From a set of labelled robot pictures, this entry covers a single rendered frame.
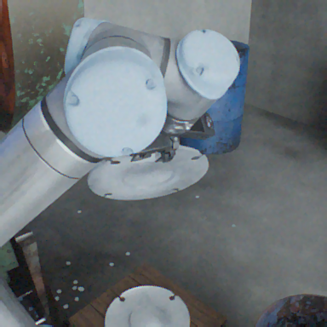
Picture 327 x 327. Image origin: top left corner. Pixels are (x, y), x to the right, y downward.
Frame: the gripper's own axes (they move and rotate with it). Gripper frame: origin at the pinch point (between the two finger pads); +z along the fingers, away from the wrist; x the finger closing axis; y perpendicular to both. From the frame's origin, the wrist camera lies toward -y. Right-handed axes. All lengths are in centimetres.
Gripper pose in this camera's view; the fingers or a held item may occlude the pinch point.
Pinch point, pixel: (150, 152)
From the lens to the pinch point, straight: 68.9
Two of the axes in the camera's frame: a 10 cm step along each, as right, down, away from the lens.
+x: 2.9, 9.3, -2.1
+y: -9.1, 2.0, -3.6
